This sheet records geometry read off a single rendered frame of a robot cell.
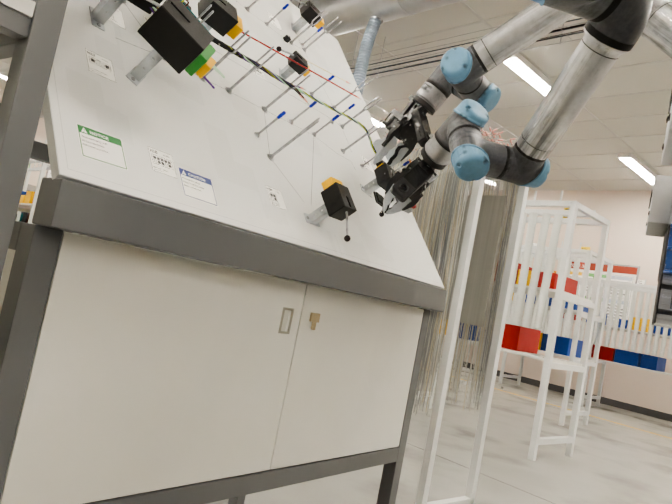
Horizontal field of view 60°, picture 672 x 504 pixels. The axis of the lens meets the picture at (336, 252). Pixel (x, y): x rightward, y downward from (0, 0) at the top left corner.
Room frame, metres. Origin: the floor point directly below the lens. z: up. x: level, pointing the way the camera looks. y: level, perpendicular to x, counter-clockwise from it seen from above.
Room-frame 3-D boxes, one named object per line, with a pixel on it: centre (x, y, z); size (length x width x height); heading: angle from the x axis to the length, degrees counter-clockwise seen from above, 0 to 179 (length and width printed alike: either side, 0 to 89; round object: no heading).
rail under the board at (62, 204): (1.24, 0.04, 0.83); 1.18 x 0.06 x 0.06; 143
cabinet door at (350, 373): (1.48, -0.11, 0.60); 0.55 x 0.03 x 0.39; 143
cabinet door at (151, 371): (1.04, 0.22, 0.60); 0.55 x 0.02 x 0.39; 143
